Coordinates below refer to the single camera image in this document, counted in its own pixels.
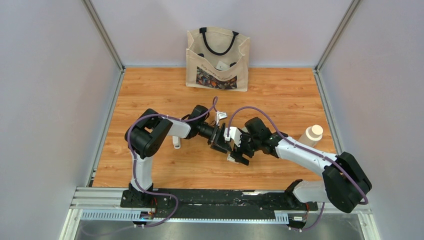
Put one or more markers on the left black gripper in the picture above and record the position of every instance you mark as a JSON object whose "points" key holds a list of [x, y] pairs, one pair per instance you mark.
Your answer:
{"points": [[219, 134]]}

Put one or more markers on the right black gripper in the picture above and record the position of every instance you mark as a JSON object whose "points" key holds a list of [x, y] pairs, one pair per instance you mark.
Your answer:
{"points": [[237, 156]]}

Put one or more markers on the white stapler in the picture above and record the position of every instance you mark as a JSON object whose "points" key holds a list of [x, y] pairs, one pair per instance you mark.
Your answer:
{"points": [[176, 141]]}

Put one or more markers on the white staples box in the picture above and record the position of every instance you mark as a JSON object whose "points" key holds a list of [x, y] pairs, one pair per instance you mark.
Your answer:
{"points": [[232, 159]]}

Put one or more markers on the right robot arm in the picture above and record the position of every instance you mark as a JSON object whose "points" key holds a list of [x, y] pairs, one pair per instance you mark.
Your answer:
{"points": [[343, 182]]}

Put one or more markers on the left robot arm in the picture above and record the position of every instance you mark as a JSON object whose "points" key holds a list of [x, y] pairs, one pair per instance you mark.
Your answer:
{"points": [[145, 137]]}

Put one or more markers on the white plastic bottle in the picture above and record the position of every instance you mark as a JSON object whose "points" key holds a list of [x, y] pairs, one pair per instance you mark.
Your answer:
{"points": [[312, 135]]}

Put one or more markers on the beige canvas tote bag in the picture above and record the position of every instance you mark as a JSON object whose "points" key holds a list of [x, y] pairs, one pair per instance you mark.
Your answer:
{"points": [[217, 58]]}

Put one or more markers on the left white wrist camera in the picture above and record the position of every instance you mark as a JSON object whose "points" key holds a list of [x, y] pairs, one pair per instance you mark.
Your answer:
{"points": [[220, 115]]}

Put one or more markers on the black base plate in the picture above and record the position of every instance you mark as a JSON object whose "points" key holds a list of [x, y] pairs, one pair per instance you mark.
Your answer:
{"points": [[226, 204]]}

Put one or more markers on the aluminium frame rail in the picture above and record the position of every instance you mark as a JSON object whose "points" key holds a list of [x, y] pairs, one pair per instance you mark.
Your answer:
{"points": [[103, 204]]}

